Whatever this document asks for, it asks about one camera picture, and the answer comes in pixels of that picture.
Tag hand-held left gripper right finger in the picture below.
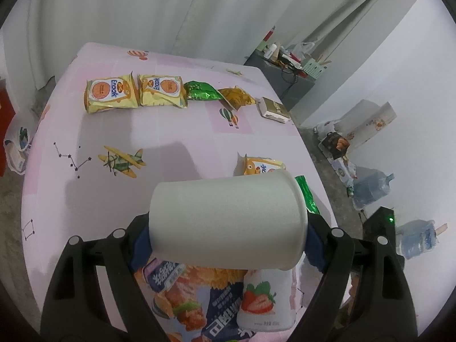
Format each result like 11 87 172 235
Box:
292 212 418 342

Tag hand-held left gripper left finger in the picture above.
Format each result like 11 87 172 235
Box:
40 212 161 342

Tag narrow green foil packet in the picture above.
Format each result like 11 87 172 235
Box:
294 175 321 215

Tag large printed snack bag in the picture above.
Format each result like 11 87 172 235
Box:
135 256 257 342

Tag white strawberry drink pouch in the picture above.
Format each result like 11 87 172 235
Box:
238 268 297 332

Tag white paper cup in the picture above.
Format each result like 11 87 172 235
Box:
149 168 309 270

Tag yellow orange snack packet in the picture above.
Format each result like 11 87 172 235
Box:
233 153 286 178

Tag blue water jug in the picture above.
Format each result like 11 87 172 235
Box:
351 167 396 210

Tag bluish clear plastic container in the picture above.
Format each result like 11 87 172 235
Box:
395 220 437 260

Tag black snack bag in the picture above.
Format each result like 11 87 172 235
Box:
318 132 351 159

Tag printed wallpaper roll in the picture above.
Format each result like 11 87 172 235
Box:
335 99 398 148

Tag pink printed tablecloth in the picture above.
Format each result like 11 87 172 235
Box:
21 42 343 332

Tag small gold white box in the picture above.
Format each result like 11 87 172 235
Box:
257 97 291 125

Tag white printed plastic bag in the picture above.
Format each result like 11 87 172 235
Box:
3 114 36 175

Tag green foil snack packet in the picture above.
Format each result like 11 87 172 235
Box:
183 81 225 103

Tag white mesh basket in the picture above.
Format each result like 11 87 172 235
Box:
302 58 326 79

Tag grey cabinet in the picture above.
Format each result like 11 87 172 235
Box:
244 49 317 109

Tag red box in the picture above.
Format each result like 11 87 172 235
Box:
0 78 17 177

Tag grey white curtain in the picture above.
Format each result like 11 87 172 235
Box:
21 0 398 68

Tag black power cable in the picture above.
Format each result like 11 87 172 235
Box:
280 66 303 98

